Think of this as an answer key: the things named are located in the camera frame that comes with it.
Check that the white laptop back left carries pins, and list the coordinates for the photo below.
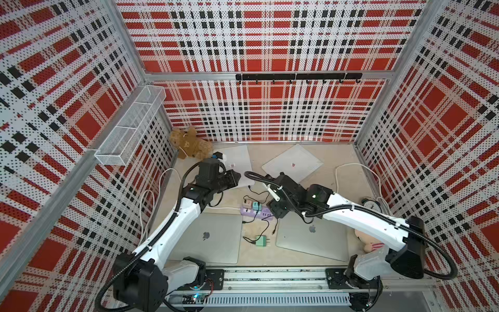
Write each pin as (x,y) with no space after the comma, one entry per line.
(238,159)

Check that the white laptop back right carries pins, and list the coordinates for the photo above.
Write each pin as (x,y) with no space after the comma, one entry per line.
(297,163)

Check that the teal alarm clock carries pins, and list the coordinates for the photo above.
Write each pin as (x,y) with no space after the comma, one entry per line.
(372,204)

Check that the white wire mesh shelf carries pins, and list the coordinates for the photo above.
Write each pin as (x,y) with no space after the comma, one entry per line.
(122,142)

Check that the white laptop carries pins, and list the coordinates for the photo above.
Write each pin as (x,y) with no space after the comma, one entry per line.
(297,163)
(238,159)

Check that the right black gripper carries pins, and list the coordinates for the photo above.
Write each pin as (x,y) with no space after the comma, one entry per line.
(274,207)

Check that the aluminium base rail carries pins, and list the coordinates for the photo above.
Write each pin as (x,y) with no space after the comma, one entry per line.
(296,287)

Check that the silver laptop front left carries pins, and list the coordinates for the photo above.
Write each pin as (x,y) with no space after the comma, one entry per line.
(212,238)

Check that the brown teddy bear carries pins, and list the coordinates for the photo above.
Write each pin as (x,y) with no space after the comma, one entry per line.
(189,145)

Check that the pink charger adapter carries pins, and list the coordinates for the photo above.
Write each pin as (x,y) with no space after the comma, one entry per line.
(247,204)

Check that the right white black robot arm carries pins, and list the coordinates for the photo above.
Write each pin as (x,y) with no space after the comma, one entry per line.
(404,242)

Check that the silver apple laptop front right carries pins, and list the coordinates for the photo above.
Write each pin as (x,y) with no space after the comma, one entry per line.
(319,238)

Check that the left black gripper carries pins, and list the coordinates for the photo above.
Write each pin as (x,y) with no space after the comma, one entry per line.
(233,179)

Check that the green charger adapter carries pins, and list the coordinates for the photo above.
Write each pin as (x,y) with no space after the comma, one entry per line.
(262,241)

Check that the black hook rail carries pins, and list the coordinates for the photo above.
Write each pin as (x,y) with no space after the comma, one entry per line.
(300,76)

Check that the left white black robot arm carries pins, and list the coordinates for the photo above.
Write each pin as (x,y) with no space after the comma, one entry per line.
(139,279)

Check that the cartoon boy plush doll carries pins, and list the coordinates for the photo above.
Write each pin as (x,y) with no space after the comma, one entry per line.
(370,244)

